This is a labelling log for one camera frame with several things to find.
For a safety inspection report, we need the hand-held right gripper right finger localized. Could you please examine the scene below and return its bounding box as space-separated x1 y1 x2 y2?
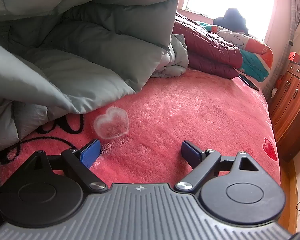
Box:
174 141 262 194

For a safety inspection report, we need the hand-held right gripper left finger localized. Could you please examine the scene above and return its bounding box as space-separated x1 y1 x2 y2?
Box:
20 139 108 193

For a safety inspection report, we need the light blue-grey down jacket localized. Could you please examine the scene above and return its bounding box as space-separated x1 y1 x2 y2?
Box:
0 0 190 153

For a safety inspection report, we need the pink plush blanket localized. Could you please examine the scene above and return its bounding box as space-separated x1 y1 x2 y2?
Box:
0 69 282 188

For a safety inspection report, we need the black phone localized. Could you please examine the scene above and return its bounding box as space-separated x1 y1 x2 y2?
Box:
237 74 260 91

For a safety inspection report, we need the maroon quilted blanket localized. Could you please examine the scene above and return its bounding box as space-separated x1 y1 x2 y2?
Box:
172 12 243 80

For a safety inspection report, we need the wooden cabinet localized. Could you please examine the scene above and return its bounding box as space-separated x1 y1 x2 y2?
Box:
269 61 300 163

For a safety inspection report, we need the dark cloth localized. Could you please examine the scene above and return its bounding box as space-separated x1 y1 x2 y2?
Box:
213 8 250 36

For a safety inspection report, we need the grey patterned curtain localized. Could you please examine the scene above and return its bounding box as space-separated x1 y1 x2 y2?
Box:
264 0 300 98

